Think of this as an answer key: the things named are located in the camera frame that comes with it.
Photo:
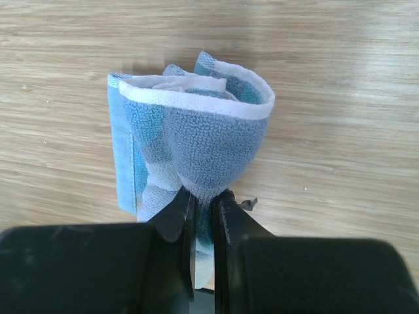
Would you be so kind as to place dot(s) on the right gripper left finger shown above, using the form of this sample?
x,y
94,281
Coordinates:
x,y
102,268

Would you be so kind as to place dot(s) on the blue cartoon mouse towel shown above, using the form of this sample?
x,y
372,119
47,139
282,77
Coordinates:
x,y
197,130

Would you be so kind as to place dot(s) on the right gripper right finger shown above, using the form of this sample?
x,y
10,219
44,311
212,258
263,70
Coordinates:
x,y
259,272

